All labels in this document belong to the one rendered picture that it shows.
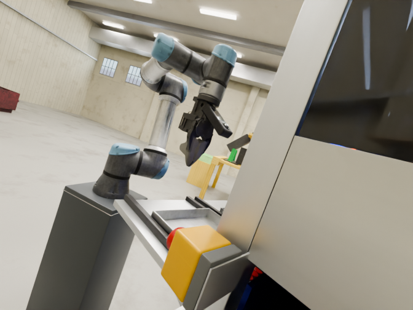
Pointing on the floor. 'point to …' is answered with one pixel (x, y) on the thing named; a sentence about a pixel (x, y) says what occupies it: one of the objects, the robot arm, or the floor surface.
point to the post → (278, 128)
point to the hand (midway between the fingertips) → (190, 163)
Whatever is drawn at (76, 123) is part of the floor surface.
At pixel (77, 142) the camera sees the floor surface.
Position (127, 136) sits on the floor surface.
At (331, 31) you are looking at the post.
